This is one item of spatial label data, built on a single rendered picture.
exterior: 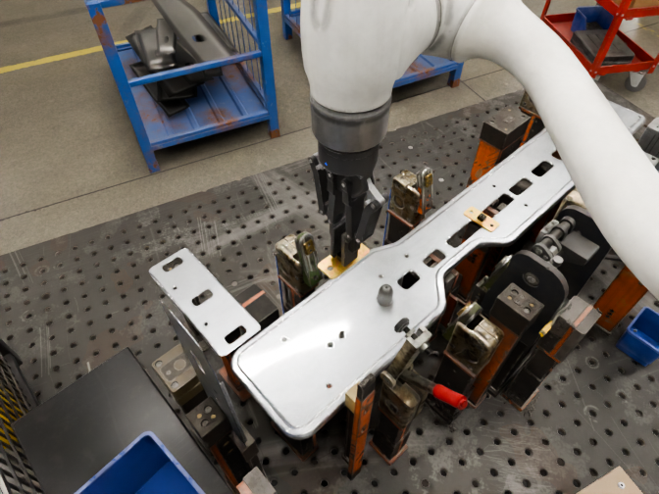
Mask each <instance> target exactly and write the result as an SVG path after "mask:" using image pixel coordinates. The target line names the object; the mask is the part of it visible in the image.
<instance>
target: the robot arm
mask: <svg viewBox="0 0 659 494"><path fill-rule="evenodd" d="M300 34H301V49H302V57H303V64H304V70H305V73H306V75H307V77H308V79H309V83H310V102H311V120H312V131H313V134H314V136H315V137H316V139H317V140H318V152H317V153H315V154H314V155H312V156H310V157H309V158H308V161H309V163H310V166H311V169H312V171H313V175H314V181H315V187H316V193H317V199H318V205H319V211H320V213H321V214H322V215H323V216H324V215H326V216H327V217H328V222H329V234H330V255H331V256H332V257H333V258H335V257H336V255H337V253H339V252H340V251H341V264H342V265H343V266H344V267H346V266H347V265H348V264H350V263H351V262H352V261H354V260H355V259H356V258H358V249H360V247H361V243H363V242H364V241H366V240H367V239H368V238H370V237H371V236H372V235H373V234H374V231H375V228H376V225H377V222H378V219H379V217H380V212H381V209H382V206H383V205H384V204H385V203H387V202H388V201H389V196H388V195H387V194H386V193H383V194H382V195H380V193H379V192H378V191H377V189H376V188H375V183H376V180H375V177H374V168H375V166H376V164H377V161H378V158H379V149H380V143H381V141H382V140H383V139H384V137H385V135H386V132H387V124H388V116H389V107H390V104H391V98H392V95H391V92H392V87H393V84H394V81H396V80H397V79H399V78H400V77H402V76H403V75H404V73H405V72H406V70H407V69H408V68H409V66H410V65H411V64H412V63H413V61H414V60H415V59H416V58H417V57H418V56H419V55H420V54H423V55H427V56H435V57H440V58H444V59H448V60H452V61H455V62H456V63H463V62H465V61H468V60H471V59H478V58H480V59H486V60H489V61H491V62H493V63H495V64H497V65H499V66H500V67H502V68H504V69H505V70H506V71H508V72H509V73H510V74H511V75H513V76H514V77H515V78H516V79H517V80H518V81H519V83H520V84H522V85H523V87H524V88H525V89H526V91H527V92H528V94H529V96H530V97H531V99H532V102H533V104H534V106H535V108H536V110H537V112H538V114H539V115H540V117H541V119H542V121H543V123H544V125H545V127H546V129H547V131H548V133H549V135H550V137H551V139H552V141H553V143H554V145H555V147H556V149H557V151H558V153H559V155H560V157H561V159H562V161H563V163H564V165H565V167H566V169H567V171H568V173H569V175H570V177H571V179H572V181H573V183H574V185H575V187H576V188H577V189H578V191H579V193H580V195H581V197H582V199H583V202H584V204H585V206H586V208H587V209H588V211H589V213H590V215H591V217H592V218H593V220H594V221H595V223H596V225H597V226H598V228H599V229H600V231H601V233H602V234H603V236H604V237H605V239H606V240H607V241H608V243H609V244H610V246H611V247H612V248H613V250H614V251H615V252H616V254H617V255H618V256H619V257H620V259H621V260H622V261H623V262H624V264H625V265H626V266H627V267H628V268H629V270H630V271H631V272H632V273H633V274H634V275H635V276H636V278H637V279H638V280H639V281H640V282H641V283H642V284H643V285H644V286H645V287H646V288H647V289H648V290H649V291H650V292H651V293H652V294H653V295H654V296H655V297H656V298H657V299H658V300H659V172H657V171H656V169H655V168H654V167H653V165H652V164H651V162H650V161H649V160H648V158H647V157H646V155H645V154H644V153H643V151H642V150H641V148H640V147H639V145H638V144H637V143H636V141H635V140H634V138H633V136H632V135H631V134H630V132H629V131H628V129H627V128H626V126H625V125H624V124H623V122H622V121H621V119H620V118H619V116H618V115H617V114H616V112H615V111H614V109H613V108H612V107H611V105H610V104H609V102H608V101H607V99H606V98H605V97H604V95H603V94H602V92H601V91H600V89H599V88H598V87H597V85H596V84H595V82H594V81H593V79H592V78H591V77H590V75H589V74H588V72H587V71H586V70H585V68H584V67H583V65H582V64H581V62H580V61H579V60H578V58H577V57H576V56H575V54H574V53H573V52H572V51H571V49H570V48H569V47H568V46H567V45H566V43H565V42H564V41H563V40H562V39H561V38H560V37H559V36H558V35H557V34H556V33H555V32H554V31H553V30H552V29H551V28H550V27H549V26H548V25H546V24H545V23H544V22H543V21H542V20H541V19H540V18H538V17H537V16H536V15H535V14H534V13H533V12H532V11H530V10H529V9H528V8H527V7H526V6H525V5H524V4H523V2H522V1H521V0H301V11H300ZM367 194H368V197H367V201H366V202H365V205H366V207H365V209H364V198H365V196H366V195H367ZM327 201H329V202H328V203H327V204H326V202H327ZM343 217H345V218H343Z"/></svg>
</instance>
